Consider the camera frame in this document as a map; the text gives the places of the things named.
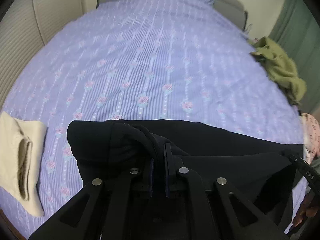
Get black pants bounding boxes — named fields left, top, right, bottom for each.
left=67, top=120, right=303, bottom=229

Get right hand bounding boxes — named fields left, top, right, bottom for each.
left=293, top=191, right=319, bottom=226

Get pink patterned garment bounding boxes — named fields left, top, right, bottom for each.
left=300, top=113, right=319, bottom=164

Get olive green garment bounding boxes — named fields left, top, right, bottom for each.
left=251, top=36, right=307, bottom=105

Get folded cream garment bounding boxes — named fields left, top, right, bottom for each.
left=1, top=111, right=47, bottom=217

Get green curtain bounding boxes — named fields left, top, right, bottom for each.
left=269, top=0, right=319, bottom=113

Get purple floral bed sheet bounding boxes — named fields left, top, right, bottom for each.
left=1, top=0, right=303, bottom=237

